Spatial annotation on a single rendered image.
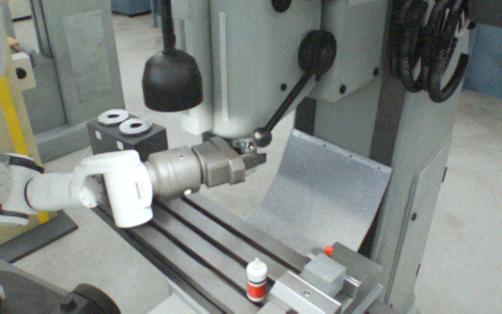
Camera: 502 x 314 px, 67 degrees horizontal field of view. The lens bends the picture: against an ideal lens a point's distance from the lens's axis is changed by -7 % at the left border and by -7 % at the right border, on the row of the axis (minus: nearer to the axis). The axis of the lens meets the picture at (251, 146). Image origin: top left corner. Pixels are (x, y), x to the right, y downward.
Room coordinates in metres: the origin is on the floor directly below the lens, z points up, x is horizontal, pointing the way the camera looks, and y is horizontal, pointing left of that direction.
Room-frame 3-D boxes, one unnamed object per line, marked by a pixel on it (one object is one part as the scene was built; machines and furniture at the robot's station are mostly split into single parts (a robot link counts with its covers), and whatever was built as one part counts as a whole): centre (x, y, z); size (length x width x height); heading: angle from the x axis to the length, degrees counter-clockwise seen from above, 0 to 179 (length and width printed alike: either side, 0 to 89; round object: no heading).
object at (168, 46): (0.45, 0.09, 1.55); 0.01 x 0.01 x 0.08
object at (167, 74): (0.45, 0.09, 1.48); 0.07 x 0.07 x 0.06
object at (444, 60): (0.73, -0.32, 1.45); 0.18 x 0.16 x 0.21; 137
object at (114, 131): (1.01, 0.36, 1.04); 0.22 x 0.12 x 0.20; 54
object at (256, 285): (0.58, -0.01, 1.00); 0.04 x 0.04 x 0.11
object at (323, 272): (0.53, -0.14, 1.05); 0.06 x 0.05 x 0.06; 46
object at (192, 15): (0.59, 0.09, 1.45); 0.04 x 0.04 x 0.21; 47
